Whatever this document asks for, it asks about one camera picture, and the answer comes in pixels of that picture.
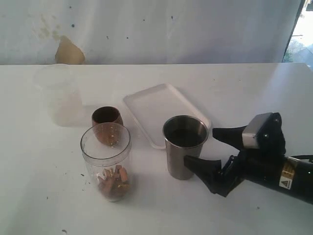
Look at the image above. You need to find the clear plastic shaker cup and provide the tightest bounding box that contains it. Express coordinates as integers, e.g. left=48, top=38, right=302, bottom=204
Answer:
left=80, top=123, right=132, bottom=202

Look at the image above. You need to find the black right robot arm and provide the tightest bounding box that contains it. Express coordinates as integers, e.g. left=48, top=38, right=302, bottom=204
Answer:
left=184, top=126, right=313, bottom=204

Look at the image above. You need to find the frosted plastic container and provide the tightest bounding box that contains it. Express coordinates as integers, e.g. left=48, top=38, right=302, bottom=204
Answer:
left=33, top=64, right=83, bottom=126

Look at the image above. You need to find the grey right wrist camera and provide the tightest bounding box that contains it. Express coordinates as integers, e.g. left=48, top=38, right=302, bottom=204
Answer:
left=242, top=113, right=285, bottom=150

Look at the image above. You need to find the white rectangular tray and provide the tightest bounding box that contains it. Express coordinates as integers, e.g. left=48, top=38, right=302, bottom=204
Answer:
left=123, top=83, right=211, bottom=149

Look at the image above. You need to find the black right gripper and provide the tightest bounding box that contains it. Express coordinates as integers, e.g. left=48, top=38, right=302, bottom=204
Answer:
left=183, top=126, right=289, bottom=197

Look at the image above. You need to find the stainless steel cup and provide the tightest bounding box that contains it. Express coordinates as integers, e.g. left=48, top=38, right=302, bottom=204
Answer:
left=162, top=115, right=209, bottom=180

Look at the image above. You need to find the brown wooden cup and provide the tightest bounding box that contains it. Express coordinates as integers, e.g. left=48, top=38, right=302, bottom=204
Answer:
left=91, top=106, right=123, bottom=146

